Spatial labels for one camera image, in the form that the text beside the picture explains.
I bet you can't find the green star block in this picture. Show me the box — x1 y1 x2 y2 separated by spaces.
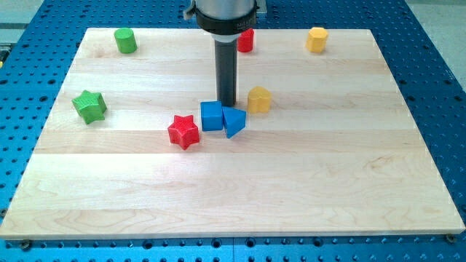
72 90 107 124

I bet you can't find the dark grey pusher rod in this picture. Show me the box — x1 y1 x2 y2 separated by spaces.
214 40 237 107

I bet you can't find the yellow heart block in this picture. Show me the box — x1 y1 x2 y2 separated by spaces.
247 86 272 114

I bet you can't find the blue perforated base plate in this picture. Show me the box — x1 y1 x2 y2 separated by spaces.
1 0 465 261

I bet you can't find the yellow hexagon block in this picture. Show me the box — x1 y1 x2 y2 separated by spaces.
306 27 328 53

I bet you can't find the blue triangle block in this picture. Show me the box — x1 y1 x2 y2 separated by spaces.
222 106 247 138

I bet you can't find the green cylinder block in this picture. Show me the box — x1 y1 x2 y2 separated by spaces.
114 28 138 54

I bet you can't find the red star block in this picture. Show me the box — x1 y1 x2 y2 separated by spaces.
167 115 200 150

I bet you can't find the red hexagon block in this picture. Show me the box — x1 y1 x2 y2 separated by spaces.
237 28 254 53

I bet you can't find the blue cube block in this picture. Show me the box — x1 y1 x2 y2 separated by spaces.
200 101 224 132

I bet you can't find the wooden board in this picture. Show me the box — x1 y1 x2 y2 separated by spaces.
1 28 465 239

